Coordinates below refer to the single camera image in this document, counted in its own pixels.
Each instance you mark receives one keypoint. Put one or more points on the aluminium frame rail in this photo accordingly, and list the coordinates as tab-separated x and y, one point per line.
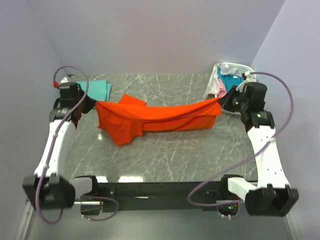
24	222

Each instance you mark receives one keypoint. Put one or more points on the black base beam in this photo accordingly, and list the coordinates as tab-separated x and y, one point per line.
145	196

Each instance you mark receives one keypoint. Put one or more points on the pink garment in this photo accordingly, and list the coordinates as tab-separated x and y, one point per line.
222	89

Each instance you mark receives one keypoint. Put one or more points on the white garment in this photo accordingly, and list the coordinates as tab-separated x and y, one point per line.
212	88

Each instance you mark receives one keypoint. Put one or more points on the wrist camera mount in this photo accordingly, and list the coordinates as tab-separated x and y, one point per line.
247	77
65	79

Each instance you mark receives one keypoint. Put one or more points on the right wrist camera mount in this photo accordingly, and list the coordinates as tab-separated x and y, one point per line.
247	77

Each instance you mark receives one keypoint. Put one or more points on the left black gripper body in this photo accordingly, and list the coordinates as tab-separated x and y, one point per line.
88	104

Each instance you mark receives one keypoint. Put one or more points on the blue garment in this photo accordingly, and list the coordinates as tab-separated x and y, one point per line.
229	76

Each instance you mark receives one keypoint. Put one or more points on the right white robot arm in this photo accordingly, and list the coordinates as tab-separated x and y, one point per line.
272	195

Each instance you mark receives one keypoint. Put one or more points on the folded teal t shirt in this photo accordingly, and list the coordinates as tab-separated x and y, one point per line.
99	90

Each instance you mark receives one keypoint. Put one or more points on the white laundry basket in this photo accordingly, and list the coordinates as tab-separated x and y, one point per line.
242	68

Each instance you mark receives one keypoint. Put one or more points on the orange t shirt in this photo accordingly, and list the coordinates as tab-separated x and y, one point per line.
132	117

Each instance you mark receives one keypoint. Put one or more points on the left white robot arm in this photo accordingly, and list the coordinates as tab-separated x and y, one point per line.
47	189

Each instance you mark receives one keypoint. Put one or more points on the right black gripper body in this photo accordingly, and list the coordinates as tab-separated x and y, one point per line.
229	98

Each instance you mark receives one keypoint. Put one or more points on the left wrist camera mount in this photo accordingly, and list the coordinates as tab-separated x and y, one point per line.
65	79

